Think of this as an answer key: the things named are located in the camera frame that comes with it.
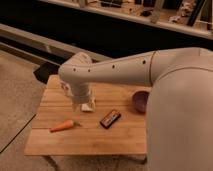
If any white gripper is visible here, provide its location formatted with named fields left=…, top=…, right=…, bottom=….
left=60, top=81, right=95, bottom=110

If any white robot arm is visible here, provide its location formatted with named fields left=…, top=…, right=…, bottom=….
left=58, top=47, right=213, bottom=171

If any purple ceramic bowl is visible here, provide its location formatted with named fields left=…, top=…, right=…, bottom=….
left=132, top=91, right=149, bottom=113

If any white rectangular sponge block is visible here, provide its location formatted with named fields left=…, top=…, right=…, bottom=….
left=81, top=103, right=95, bottom=112

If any orange carrot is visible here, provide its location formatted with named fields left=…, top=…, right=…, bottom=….
left=50, top=120, right=80, bottom=133

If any dark chocolate bar wrapper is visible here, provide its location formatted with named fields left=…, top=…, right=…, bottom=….
left=100, top=110, right=121, bottom=129

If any black floor object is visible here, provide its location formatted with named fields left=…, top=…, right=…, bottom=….
left=34, top=62, right=59, bottom=84

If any wooden table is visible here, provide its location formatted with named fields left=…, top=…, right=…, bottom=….
left=25, top=75, right=147, bottom=155

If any cluttered background shelf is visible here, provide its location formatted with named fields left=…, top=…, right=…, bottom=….
left=41, top=0, right=213, bottom=40

